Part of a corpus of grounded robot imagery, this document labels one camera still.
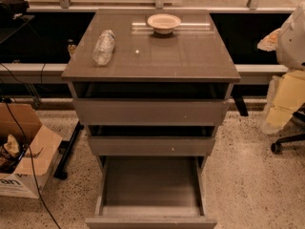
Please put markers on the crumpled snack bags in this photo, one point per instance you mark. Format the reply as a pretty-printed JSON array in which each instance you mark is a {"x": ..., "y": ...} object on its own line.
[{"x": 10, "y": 155}]

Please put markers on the small yellow bottle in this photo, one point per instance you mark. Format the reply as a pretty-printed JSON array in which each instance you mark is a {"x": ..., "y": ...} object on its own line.
[{"x": 71, "y": 46}]

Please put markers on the black bag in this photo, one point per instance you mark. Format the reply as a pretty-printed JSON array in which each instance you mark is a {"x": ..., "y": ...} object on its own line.
[{"x": 13, "y": 9}]

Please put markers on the black table leg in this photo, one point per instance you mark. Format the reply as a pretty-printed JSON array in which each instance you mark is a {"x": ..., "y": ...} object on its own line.
[{"x": 65, "y": 148}]

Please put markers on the grey top drawer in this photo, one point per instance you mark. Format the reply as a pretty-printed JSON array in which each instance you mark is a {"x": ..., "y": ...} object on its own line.
[{"x": 150, "y": 104}]

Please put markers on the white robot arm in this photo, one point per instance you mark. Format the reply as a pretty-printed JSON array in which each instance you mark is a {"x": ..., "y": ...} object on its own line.
[{"x": 286, "y": 93}]

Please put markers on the grey middle drawer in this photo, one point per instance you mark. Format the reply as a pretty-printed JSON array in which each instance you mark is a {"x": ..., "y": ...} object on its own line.
[{"x": 151, "y": 140}]

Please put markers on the grey drawer cabinet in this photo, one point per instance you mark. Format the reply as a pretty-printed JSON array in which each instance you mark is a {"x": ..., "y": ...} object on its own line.
[{"x": 193, "y": 53}]

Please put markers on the clear plastic water bottle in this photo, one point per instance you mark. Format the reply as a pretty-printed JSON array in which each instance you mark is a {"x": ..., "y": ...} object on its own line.
[{"x": 104, "y": 47}]

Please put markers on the cardboard box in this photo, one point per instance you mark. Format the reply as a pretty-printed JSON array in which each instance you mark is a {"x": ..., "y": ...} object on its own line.
[{"x": 40, "y": 150}]

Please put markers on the white paper bowl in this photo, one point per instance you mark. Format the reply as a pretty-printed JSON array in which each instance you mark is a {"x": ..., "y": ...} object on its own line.
[{"x": 163, "y": 23}]

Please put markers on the grey drawer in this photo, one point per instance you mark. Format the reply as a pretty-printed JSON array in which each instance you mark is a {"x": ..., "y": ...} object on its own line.
[
  {"x": 150, "y": 104},
  {"x": 151, "y": 140},
  {"x": 151, "y": 192}
]

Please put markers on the grey bottom drawer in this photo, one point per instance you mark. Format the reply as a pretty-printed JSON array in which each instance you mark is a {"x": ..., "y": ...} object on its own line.
[{"x": 151, "y": 192}]

